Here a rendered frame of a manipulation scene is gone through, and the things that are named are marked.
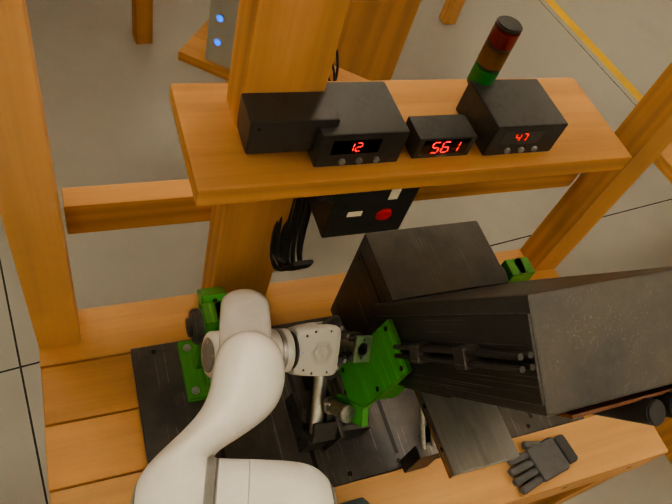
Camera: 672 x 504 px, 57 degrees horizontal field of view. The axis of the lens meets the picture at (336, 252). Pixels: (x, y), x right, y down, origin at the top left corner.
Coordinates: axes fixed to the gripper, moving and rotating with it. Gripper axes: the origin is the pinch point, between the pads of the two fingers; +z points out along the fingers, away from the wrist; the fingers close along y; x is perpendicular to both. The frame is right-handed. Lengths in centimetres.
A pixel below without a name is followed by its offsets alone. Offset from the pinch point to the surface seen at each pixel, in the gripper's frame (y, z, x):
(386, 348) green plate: 1.5, 2.9, -7.1
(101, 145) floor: 36, -4, 213
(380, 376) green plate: -4.5, 2.8, -6.4
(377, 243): 20.4, 9.9, 9.2
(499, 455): -18.6, 25.7, -19.8
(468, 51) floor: 129, 228, 219
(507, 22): 64, 10, -20
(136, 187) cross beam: 27, -38, 29
